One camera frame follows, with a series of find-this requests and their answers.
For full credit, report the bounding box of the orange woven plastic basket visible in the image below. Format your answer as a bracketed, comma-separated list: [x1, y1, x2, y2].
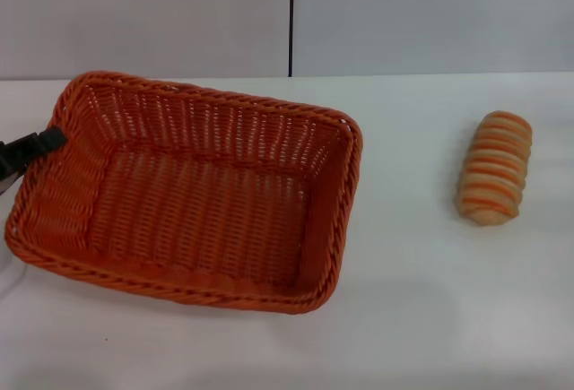
[4, 71, 364, 316]

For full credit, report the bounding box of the striped bread roll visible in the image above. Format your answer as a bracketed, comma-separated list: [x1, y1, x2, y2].
[456, 110, 534, 227]

